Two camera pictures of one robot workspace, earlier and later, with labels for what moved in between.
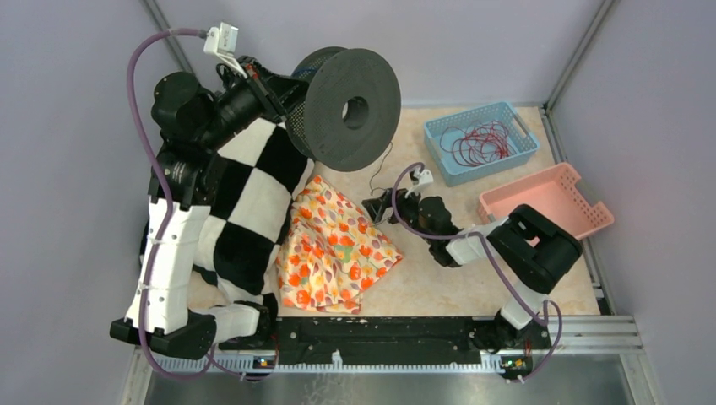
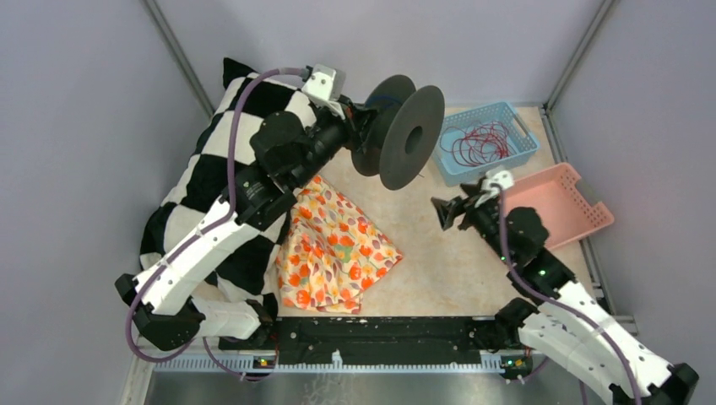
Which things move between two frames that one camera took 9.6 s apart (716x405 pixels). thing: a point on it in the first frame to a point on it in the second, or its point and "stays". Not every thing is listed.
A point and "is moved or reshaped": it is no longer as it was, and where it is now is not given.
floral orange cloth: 332,251 stays
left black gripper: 276,94 to 355,121
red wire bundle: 478,143 stays
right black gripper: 376,207 to 448,210
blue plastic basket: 473,143 stays
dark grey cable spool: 352,110 is moved or reshaped
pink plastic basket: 556,194 stays
